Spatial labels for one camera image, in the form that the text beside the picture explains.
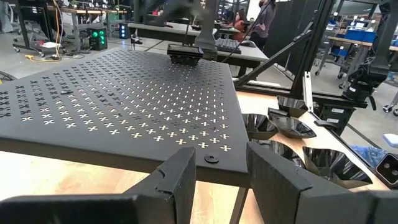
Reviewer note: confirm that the wooden desk metal legs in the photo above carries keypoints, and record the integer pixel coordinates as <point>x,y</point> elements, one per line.
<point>81,11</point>

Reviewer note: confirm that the small black square plate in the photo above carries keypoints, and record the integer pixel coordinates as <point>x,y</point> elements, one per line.
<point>185,51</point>
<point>276,111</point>

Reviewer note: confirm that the white light strip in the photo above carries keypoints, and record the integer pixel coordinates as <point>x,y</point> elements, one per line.
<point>308,93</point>

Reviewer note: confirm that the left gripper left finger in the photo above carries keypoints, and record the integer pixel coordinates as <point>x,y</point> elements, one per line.
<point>93,208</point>

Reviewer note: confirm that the black perforated metal stand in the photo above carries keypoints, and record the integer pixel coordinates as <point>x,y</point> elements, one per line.
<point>124,99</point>

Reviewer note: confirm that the black table-level camera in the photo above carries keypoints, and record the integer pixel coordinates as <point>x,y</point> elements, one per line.
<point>384,175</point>

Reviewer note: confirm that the black aluminium table frame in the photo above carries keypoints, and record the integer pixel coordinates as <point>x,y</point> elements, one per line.
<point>311,46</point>

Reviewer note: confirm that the black partition panel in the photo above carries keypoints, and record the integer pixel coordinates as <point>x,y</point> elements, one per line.
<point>280,40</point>

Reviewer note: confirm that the black square cup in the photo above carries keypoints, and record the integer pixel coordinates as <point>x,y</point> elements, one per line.
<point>293,128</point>

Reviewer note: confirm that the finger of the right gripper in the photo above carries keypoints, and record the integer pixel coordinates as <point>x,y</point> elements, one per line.
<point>213,31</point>
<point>204,46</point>

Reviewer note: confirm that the black control box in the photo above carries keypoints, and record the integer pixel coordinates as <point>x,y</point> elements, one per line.
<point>345,124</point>

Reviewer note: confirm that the black case on desk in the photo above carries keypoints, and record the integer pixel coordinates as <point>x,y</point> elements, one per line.
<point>155,20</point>

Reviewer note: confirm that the pale blue block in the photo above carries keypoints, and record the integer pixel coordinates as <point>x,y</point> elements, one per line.
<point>390,140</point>

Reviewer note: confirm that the person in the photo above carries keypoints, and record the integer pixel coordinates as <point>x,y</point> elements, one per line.
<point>238,25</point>
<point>264,21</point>

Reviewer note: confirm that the computer tower green lights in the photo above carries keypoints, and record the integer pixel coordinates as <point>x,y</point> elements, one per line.
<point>98,40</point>

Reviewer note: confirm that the large black square plate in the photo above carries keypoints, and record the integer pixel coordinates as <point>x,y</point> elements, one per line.
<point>258,126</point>
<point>281,149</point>
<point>335,165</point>

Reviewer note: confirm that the wooden workbench with blue bins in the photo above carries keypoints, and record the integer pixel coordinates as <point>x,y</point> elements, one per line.
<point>345,40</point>

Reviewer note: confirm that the blue cloth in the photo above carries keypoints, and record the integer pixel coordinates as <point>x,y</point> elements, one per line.
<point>367,154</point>

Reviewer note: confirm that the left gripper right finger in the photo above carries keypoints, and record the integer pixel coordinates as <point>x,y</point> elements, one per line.
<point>311,205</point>

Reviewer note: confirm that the grey desk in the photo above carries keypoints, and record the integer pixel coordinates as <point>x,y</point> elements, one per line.
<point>174,31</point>

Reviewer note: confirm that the device with blue lights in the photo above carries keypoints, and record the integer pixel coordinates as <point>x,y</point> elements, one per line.
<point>123,31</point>

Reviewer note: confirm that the black keyboard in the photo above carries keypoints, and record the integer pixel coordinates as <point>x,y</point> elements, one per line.
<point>228,45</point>

